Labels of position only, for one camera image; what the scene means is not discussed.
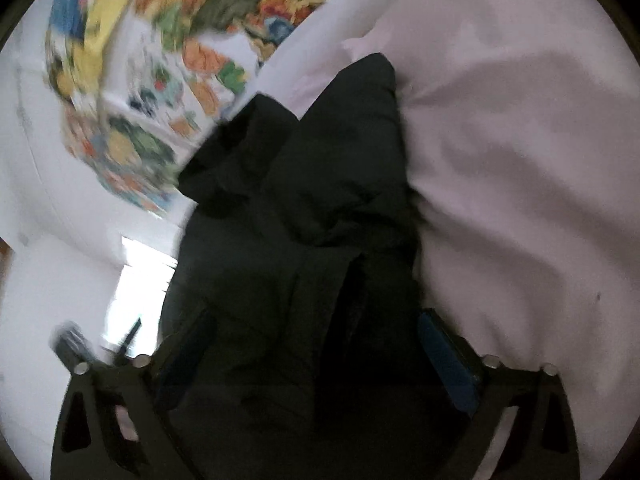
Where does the anime characters wall poster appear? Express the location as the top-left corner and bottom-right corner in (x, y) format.
(62, 107), (183, 218)

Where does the white cartoon wall poster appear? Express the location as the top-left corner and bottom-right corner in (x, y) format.
(100, 22), (261, 161)

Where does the black garment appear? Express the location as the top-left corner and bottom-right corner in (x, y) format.
(159, 52), (483, 480)

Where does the window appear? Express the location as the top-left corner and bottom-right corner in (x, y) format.
(102, 235), (179, 361)

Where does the yellow and blue wall poster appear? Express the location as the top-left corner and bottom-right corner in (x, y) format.
(45, 0), (156, 108)

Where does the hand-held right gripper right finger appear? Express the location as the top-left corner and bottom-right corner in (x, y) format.
(419, 309), (582, 480)

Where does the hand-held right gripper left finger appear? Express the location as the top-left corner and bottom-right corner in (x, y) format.
(50, 309), (217, 480)

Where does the green dragon wall poster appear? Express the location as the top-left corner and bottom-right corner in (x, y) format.
(140, 0), (336, 63)

